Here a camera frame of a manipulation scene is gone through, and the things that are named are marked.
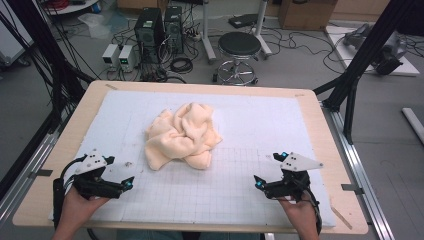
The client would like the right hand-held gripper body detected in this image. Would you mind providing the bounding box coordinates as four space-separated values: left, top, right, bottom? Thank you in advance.
263 151 324 203

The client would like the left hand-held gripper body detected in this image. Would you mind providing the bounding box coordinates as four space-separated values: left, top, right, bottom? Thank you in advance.
71 148 129 201

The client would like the cream towel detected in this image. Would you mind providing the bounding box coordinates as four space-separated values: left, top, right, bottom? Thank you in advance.
143 102 224 172

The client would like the person's left hand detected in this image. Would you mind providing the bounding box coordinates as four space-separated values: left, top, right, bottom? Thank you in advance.
57 188 112 232

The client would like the person's right hand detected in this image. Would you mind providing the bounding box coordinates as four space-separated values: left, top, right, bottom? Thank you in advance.
277 194 320 234

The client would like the white grid mat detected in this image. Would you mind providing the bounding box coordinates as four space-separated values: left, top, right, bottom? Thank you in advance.
48 89 337 228

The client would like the wooden strip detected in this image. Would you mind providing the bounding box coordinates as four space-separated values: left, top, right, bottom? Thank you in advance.
329 204 354 231

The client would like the white power supply unit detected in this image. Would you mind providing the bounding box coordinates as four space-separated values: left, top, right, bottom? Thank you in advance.
117 44 139 73
101 43 121 69

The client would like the black round stool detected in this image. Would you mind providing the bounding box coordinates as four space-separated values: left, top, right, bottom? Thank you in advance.
212 31 263 86

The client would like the white stand leg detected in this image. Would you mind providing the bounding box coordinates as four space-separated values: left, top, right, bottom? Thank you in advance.
199 0 218 65
252 0 273 60

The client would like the large black computer tower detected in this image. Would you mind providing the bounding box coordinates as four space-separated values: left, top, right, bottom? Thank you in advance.
133 7 166 65

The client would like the clear plastic bag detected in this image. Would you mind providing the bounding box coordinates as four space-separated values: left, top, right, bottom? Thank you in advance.
77 12 112 40

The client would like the white tube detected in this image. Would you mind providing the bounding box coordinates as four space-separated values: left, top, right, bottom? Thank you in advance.
401 106 424 145

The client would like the black flat case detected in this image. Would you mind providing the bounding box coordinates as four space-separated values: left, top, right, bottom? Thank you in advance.
227 13 260 30

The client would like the brown cardboard box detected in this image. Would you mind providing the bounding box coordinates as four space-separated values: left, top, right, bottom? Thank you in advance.
278 0 339 32

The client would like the slim black computer tower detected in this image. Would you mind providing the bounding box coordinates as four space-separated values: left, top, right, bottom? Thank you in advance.
163 5 185 55

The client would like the grey machine on board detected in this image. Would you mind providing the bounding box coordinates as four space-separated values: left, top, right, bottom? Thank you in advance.
342 22 409 76

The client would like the white base board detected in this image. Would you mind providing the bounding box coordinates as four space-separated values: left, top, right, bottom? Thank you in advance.
325 24 421 78

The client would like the round white table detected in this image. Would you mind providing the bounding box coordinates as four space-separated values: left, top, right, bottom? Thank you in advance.
42 0 102 16

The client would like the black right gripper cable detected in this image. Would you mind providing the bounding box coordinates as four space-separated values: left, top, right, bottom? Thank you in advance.
299 186 324 235

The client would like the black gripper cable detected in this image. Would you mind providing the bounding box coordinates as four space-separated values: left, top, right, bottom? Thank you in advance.
299 186 324 235
52 154 88 229

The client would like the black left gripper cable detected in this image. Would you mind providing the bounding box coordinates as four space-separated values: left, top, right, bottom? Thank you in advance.
52 154 88 229

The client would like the metal clamp bracket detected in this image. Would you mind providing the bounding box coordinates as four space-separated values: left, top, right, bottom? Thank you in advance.
27 168 54 179
341 182 365 196

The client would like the aluminium rail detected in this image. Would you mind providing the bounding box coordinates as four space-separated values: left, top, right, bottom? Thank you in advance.
0 130 62 222
320 100 397 240

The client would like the black frame strut with cables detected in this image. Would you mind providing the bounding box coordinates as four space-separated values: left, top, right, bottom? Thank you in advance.
5 0 96 135

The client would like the coiled black cable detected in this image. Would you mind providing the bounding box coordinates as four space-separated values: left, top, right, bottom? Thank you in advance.
169 56 195 75

